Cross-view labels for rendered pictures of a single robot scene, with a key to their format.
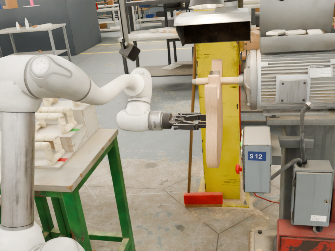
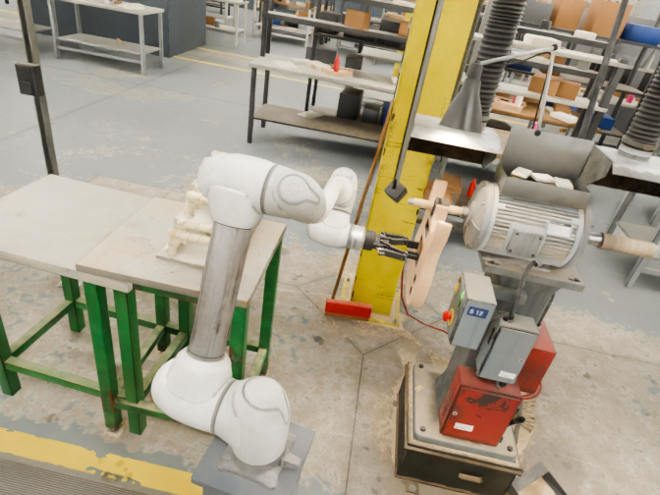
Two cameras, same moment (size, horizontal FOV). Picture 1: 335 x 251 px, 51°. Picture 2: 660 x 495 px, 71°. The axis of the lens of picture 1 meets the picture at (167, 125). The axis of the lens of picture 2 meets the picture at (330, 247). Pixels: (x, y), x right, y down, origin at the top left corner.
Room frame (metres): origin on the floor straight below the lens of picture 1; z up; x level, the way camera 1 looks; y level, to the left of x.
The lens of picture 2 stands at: (0.01, 0.42, 1.94)
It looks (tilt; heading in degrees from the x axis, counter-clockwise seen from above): 31 degrees down; 349
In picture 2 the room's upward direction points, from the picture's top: 10 degrees clockwise
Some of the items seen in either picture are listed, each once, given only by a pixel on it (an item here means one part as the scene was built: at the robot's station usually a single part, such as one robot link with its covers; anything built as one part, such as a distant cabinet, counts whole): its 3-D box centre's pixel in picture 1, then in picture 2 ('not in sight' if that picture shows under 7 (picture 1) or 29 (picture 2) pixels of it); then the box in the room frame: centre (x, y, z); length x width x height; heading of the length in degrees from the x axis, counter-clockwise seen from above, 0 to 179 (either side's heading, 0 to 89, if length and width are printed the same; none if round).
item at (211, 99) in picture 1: (211, 93); (440, 231); (1.26, -0.18, 1.26); 0.07 x 0.04 x 0.09; 166
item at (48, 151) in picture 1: (49, 155); not in sight; (1.44, 0.55, 0.99); 0.03 x 0.03 x 0.09
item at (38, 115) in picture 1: (45, 115); (211, 199); (1.62, 0.59, 1.12); 0.20 x 0.03 x 0.03; 75
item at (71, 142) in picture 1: (56, 138); (214, 226); (1.66, 0.58, 0.98); 0.27 x 0.16 x 0.09; 76
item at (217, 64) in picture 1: (217, 71); (437, 194); (1.51, -0.24, 1.28); 0.07 x 0.04 x 0.10; 166
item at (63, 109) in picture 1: (54, 109); not in sight; (1.70, 0.56, 1.12); 0.20 x 0.03 x 0.03; 75
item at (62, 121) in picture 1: (63, 124); not in sight; (1.60, 0.51, 1.07); 0.03 x 0.03 x 0.09
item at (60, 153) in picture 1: (57, 156); not in sight; (1.48, 0.53, 0.96); 0.11 x 0.03 x 0.03; 166
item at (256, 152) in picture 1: (274, 162); (485, 316); (1.17, -0.39, 0.99); 0.24 x 0.21 x 0.26; 76
